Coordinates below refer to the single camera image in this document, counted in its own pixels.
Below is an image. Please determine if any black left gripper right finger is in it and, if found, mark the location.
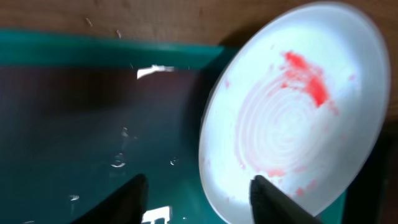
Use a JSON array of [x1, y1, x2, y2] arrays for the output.
[[249, 175, 322, 224]]

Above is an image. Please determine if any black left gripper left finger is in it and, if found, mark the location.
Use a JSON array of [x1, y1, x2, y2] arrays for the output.
[[72, 174, 149, 224]]

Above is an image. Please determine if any light blue plate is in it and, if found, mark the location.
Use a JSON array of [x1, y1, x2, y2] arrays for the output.
[[199, 1, 391, 223]]

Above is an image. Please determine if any teal plastic tray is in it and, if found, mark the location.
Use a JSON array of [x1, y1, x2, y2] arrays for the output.
[[0, 28, 348, 224]]

